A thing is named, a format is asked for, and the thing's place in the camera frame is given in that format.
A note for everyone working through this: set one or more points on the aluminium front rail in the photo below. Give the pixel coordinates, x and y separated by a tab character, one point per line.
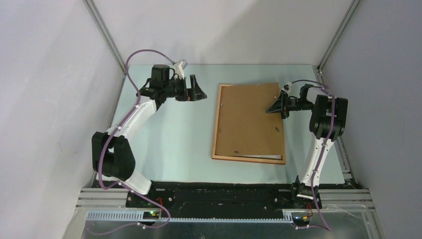
333	200

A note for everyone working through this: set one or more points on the aluminium rail left side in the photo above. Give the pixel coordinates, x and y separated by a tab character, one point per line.
112	47

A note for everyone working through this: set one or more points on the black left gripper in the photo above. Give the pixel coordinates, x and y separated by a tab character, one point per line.
193	94

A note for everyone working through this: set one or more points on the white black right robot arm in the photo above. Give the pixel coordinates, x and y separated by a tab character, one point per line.
327	124

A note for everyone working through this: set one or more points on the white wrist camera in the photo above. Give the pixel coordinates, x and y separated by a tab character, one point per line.
178	68
287	88

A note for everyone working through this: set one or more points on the grey slotted cable duct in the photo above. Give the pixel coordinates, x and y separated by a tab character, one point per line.
142	216

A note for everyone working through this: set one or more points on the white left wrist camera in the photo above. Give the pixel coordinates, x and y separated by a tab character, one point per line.
178	68

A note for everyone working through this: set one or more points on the sunset landscape photo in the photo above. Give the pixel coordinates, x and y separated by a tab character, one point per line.
271	157

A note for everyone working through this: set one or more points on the wooden picture frame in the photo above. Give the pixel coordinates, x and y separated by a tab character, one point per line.
247	160

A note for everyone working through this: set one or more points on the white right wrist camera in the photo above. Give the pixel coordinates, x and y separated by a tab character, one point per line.
287	88

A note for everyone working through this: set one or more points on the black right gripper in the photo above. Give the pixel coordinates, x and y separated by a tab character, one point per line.
280	105

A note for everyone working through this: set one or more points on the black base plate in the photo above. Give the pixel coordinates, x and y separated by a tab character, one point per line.
220	203

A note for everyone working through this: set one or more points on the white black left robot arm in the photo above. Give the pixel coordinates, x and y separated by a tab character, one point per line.
112	155

